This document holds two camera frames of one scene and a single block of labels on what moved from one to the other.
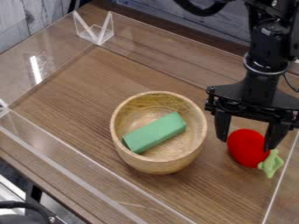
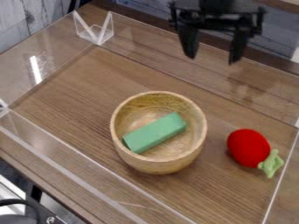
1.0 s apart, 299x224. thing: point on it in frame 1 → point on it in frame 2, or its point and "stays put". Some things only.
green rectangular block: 154,133 stays put
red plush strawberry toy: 247,147 stays put
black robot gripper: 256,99 → 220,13
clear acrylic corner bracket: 95,34 stays put
